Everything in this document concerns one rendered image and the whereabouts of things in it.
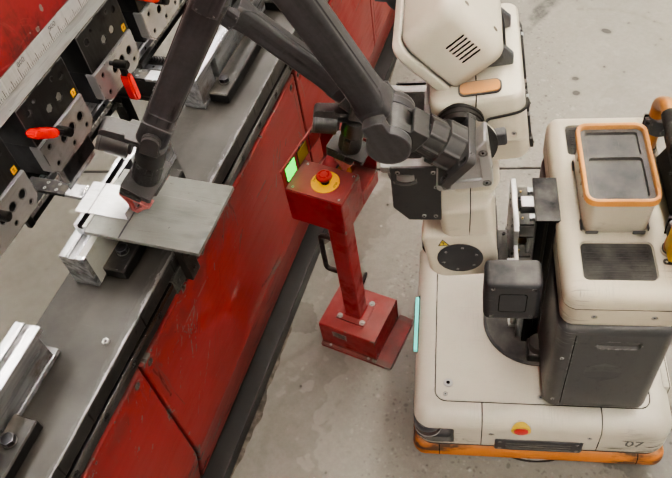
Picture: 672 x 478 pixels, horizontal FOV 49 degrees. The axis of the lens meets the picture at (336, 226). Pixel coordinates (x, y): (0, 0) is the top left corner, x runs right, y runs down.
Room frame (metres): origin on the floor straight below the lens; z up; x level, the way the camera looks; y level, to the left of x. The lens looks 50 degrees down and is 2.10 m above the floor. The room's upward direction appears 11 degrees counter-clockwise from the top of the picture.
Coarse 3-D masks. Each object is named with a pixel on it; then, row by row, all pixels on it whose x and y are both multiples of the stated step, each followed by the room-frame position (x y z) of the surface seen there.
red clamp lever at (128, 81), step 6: (114, 60) 1.23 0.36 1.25; (120, 60) 1.23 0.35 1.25; (126, 60) 1.22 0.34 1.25; (114, 66) 1.22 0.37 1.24; (120, 66) 1.22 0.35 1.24; (126, 66) 1.22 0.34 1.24; (126, 72) 1.22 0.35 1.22; (126, 78) 1.22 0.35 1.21; (132, 78) 1.22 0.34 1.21; (126, 84) 1.22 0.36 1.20; (132, 84) 1.22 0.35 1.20; (126, 90) 1.22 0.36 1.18; (132, 90) 1.21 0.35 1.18; (138, 90) 1.23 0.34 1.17; (132, 96) 1.22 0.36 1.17; (138, 96) 1.22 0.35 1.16
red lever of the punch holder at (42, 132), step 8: (32, 128) 0.99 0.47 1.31; (40, 128) 1.00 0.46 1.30; (48, 128) 1.01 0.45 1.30; (56, 128) 1.02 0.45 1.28; (64, 128) 1.04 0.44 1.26; (72, 128) 1.04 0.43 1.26; (32, 136) 0.98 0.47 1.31; (40, 136) 0.98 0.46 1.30; (48, 136) 0.99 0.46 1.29; (56, 136) 1.01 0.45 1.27
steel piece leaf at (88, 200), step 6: (96, 186) 1.15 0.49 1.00; (102, 186) 1.15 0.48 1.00; (90, 192) 1.14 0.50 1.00; (96, 192) 1.13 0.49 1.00; (84, 198) 1.12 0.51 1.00; (90, 198) 1.12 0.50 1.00; (96, 198) 1.11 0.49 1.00; (84, 204) 1.10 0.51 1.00; (90, 204) 1.10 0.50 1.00; (78, 210) 1.09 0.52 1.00; (84, 210) 1.09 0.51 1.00
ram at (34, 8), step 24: (0, 0) 1.09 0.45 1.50; (24, 0) 1.13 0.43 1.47; (48, 0) 1.18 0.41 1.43; (96, 0) 1.28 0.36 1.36; (0, 24) 1.07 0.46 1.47; (24, 24) 1.11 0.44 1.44; (72, 24) 1.20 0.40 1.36; (0, 48) 1.05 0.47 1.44; (24, 48) 1.09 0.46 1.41; (48, 48) 1.13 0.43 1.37; (0, 72) 1.03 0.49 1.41; (24, 96) 1.04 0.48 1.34; (0, 120) 0.98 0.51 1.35
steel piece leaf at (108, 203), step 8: (112, 184) 1.15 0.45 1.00; (104, 192) 1.13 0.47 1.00; (112, 192) 1.12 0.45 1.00; (96, 200) 1.11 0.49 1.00; (104, 200) 1.10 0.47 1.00; (112, 200) 1.10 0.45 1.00; (120, 200) 1.09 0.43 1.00; (96, 208) 1.08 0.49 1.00; (104, 208) 1.08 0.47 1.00; (112, 208) 1.08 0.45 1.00; (120, 208) 1.07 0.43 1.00; (128, 208) 1.05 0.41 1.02; (112, 216) 1.05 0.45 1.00; (120, 216) 1.05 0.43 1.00; (128, 216) 1.04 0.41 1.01
